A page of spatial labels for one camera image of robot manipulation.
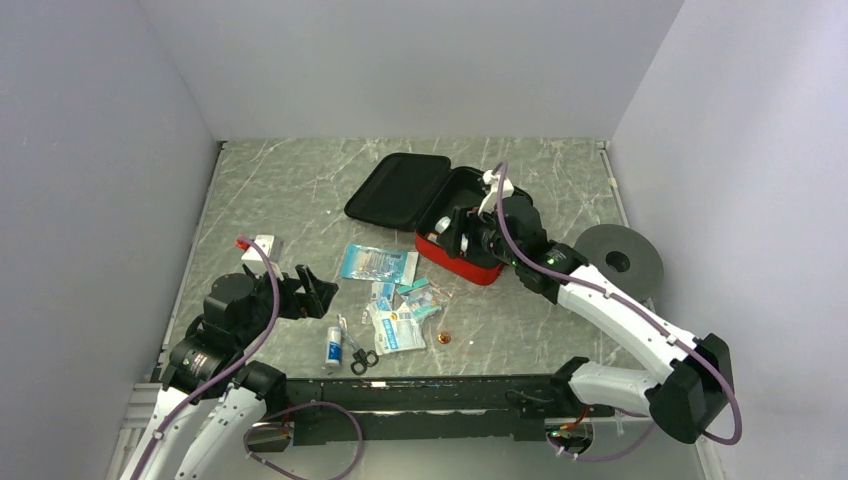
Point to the red medicine kit case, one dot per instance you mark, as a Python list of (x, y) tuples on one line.
[(410, 192)]

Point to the black handled scissors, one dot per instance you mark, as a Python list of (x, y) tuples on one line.
[(362, 359)]

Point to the teal header small items bag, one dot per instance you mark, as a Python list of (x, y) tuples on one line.
[(424, 298)]

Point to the grey filament spool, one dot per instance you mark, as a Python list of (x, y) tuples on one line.
[(625, 257)]

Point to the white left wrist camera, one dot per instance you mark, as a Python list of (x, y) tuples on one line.
[(270, 245)]

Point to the white bottle green label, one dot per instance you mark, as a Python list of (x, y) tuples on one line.
[(442, 225)]

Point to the blue cotton swab packet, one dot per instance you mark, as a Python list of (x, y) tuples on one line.
[(381, 265)]

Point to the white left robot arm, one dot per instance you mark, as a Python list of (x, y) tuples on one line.
[(212, 390)]

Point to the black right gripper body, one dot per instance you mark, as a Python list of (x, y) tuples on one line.
[(489, 236)]

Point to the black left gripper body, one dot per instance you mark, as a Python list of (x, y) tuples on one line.
[(288, 303)]

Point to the alcohol wipes clear bag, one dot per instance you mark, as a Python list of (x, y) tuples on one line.
[(381, 300)]

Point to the white gauze dressing packet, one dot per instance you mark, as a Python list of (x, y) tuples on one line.
[(397, 331)]

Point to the white bandage roll blue label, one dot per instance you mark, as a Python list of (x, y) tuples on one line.
[(333, 347)]

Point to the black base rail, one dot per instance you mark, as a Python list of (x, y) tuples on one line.
[(521, 407)]

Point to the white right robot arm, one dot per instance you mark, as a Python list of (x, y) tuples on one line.
[(685, 384)]

